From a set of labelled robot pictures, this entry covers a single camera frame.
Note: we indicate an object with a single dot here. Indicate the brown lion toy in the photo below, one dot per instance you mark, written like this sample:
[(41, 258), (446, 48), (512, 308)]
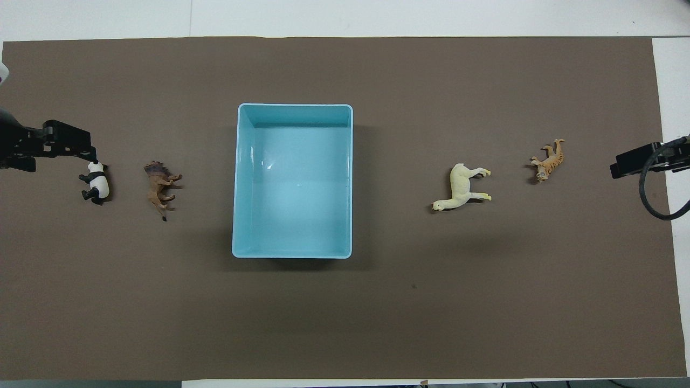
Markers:
[(157, 186)]

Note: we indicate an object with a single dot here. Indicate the black and white panda toy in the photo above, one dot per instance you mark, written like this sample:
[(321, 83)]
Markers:
[(98, 183)]

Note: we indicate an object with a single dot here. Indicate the light blue storage box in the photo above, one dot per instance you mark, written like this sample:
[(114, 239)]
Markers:
[(291, 226)]

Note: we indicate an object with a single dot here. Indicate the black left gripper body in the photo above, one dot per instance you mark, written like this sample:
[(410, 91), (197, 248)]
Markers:
[(16, 145)]

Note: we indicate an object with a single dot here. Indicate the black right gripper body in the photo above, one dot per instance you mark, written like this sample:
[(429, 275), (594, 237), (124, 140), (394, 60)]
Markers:
[(678, 156)]

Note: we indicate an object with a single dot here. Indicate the cream llama toy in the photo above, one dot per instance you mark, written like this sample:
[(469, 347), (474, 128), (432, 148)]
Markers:
[(461, 188)]

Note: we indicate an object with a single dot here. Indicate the orange striped tiger toy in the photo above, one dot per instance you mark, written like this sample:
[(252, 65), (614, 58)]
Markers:
[(549, 164)]

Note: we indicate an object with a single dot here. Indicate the brown table mat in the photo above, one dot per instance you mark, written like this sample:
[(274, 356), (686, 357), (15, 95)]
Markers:
[(377, 323)]

